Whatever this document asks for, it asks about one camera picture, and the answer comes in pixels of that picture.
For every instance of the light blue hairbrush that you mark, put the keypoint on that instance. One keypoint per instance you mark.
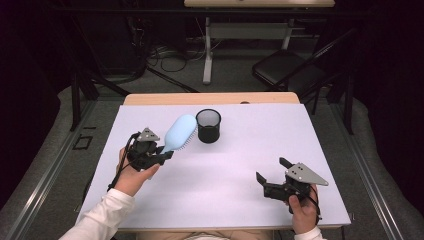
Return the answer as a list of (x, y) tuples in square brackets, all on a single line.
[(180, 131)]

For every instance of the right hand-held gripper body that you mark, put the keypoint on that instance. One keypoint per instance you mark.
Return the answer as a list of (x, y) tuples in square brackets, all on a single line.
[(290, 190)]

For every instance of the white table mat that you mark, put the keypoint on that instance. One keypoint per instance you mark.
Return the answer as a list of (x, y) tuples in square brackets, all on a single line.
[(233, 173)]

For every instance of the person's left hand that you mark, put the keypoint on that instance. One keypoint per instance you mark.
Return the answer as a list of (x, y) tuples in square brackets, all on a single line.
[(133, 181)]

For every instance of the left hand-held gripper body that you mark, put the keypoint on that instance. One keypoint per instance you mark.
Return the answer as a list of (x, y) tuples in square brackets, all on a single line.
[(145, 156)]

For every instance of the person's beige trousers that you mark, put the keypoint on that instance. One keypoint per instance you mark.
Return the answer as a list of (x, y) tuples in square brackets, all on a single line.
[(233, 235)]

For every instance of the black folding chair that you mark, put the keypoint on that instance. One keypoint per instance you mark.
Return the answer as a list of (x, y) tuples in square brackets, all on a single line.
[(283, 66)]

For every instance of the person's right hand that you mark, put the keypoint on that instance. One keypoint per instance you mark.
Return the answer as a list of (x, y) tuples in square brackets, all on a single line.
[(303, 216)]

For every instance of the black metal stand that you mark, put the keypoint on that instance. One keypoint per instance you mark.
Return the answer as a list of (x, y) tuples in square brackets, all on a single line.
[(348, 106), (76, 100)]

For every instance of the black metal crossbar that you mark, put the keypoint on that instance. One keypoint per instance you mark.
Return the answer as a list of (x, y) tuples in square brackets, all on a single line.
[(133, 11)]

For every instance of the black mesh pen cup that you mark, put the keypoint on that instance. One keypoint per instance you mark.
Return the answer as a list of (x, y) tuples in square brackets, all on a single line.
[(208, 133)]

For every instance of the beige desk with white legs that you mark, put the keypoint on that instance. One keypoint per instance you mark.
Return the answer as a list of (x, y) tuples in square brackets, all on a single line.
[(207, 60)]

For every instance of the grey metal floor rail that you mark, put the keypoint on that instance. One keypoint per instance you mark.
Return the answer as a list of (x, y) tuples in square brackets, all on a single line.
[(366, 186), (50, 176)]

